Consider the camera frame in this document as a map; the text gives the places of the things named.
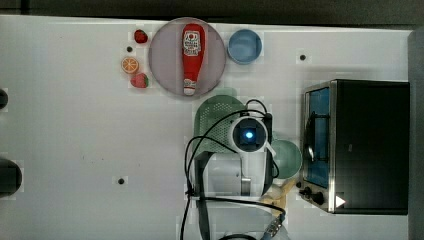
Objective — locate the green plastic strainer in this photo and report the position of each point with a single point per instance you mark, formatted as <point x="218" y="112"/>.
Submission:
<point x="214" y="118"/>

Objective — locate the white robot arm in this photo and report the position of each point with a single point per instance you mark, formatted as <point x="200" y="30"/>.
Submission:
<point x="243" y="171"/>

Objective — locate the grey round plate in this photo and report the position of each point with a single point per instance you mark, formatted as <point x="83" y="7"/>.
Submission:
<point x="166" y="60"/>

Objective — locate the blue bowl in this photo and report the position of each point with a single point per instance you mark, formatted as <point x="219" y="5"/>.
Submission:
<point x="244" y="46"/>

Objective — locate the pink strawberry toy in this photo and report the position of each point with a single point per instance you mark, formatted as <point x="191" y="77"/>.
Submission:
<point x="140" y="81"/>

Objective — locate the green mug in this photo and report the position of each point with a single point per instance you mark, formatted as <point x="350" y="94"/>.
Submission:
<point x="288" y="158"/>

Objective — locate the red ketchup bottle toy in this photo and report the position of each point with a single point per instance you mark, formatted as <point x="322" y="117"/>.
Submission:
<point x="193" y="48"/>

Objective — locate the peeled banana toy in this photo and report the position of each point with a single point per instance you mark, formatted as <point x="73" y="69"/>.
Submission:
<point x="277" y="193"/>

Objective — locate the orange slice toy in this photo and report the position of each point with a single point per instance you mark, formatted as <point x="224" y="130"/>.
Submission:
<point x="130" y="65"/>

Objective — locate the dark red strawberry toy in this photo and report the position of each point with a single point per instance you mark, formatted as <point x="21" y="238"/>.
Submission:
<point x="140" y="36"/>

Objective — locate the black toaster oven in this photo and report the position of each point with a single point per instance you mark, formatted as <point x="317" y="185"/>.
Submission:
<point x="355" y="147"/>

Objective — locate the black cylinder upper left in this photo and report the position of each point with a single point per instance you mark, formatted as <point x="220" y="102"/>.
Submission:
<point x="3" y="99"/>

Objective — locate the black cylinder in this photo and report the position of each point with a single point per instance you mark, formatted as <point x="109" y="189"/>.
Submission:
<point x="10" y="178"/>
<point x="3" y="99"/>

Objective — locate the black cylinder lower left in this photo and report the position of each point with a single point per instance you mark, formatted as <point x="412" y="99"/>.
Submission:
<point x="10" y="178"/>

